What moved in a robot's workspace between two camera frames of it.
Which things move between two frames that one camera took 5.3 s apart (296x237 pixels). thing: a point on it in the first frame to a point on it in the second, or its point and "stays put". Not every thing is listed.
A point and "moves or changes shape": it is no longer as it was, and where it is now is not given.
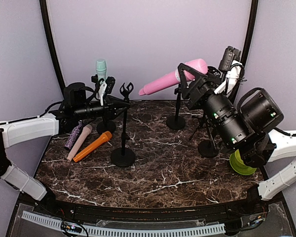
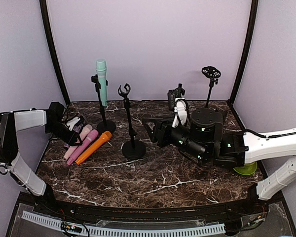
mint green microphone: x=101 y=69 stays put
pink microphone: x=201 y=64 to x=85 y=142
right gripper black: x=203 y=85 to x=162 y=128
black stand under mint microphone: x=105 y=126 stays put
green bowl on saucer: x=238 y=165 stays put
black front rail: x=238 y=209 stays put
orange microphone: x=105 y=137 moves or changes shape
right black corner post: x=253 y=17 stays put
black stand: x=124 y=157 to x=132 y=149
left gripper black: x=110 y=105 to x=72 y=138
